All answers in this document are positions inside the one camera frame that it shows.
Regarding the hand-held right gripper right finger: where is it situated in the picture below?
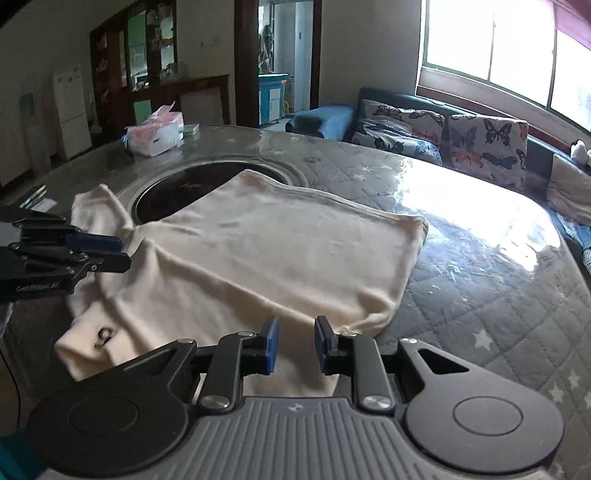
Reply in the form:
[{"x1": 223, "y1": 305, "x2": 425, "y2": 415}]
[{"x1": 314, "y1": 316, "x2": 472, "y2": 412}]

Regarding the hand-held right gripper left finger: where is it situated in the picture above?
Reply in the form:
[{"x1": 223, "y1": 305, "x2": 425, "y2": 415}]
[{"x1": 122, "y1": 316, "x2": 281, "y2": 415}]

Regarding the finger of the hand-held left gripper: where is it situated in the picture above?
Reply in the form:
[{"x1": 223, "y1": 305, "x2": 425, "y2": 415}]
[
  {"x1": 13, "y1": 219, "x2": 124, "y2": 254},
  {"x1": 9, "y1": 244, "x2": 133, "y2": 283}
]

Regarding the cream shirt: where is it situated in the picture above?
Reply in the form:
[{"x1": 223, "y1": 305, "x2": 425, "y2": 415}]
[{"x1": 54, "y1": 169, "x2": 430, "y2": 398}]

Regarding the pen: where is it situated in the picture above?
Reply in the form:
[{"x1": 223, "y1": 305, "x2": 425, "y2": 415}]
[{"x1": 18, "y1": 185, "x2": 48, "y2": 208}]

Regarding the round black table hotplate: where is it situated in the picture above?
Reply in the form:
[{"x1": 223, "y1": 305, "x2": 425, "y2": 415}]
[{"x1": 126, "y1": 157, "x2": 309, "y2": 227}]

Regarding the pink white tissue pack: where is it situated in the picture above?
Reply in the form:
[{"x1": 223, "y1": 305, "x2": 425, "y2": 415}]
[{"x1": 124, "y1": 105, "x2": 184, "y2": 158}]

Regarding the white refrigerator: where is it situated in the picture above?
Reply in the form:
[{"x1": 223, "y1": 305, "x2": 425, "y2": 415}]
[{"x1": 52, "y1": 65, "x2": 92, "y2": 161}]

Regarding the dark wooden display cabinet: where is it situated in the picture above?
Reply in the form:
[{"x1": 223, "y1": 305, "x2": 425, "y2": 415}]
[{"x1": 89, "y1": 0, "x2": 179, "y2": 136}]

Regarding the dark wooden sideboard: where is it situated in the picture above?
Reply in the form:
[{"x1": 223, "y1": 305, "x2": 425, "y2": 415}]
[{"x1": 122, "y1": 75, "x2": 230, "y2": 126}]

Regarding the blue cabinet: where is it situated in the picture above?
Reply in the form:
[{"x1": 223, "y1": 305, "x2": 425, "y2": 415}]
[{"x1": 258, "y1": 73, "x2": 290, "y2": 126}]

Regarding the butterfly print cushion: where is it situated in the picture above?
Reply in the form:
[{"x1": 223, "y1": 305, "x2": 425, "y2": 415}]
[
  {"x1": 350, "y1": 98, "x2": 446, "y2": 166},
  {"x1": 441, "y1": 115, "x2": 530, "y2": 193}
]

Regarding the dark sofa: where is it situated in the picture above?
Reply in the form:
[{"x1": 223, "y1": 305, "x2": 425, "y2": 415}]
[{"x1": 285, "y1": 88, "x2": 591, "y2": 278}]

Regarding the beige cushion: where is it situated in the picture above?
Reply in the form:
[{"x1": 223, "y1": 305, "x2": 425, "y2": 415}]
[{"x1": 546, "y1": 153, "x2": 591, "y2": 225}]

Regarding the window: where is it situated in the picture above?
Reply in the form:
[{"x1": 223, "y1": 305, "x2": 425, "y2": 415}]
[{"x1": 416, "y1": 0, "x2": 591, "y2": 129}]

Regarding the black cable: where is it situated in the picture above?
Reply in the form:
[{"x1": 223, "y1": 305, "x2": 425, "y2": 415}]
[{"x1": 0, "y1": 348, "x2": 23, "y2": 432}]

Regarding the dark wooden door frame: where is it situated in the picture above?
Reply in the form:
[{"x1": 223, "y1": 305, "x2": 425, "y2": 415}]
[{"x1": 234, "y1": 0, "x2": 323, "y2": 129}]

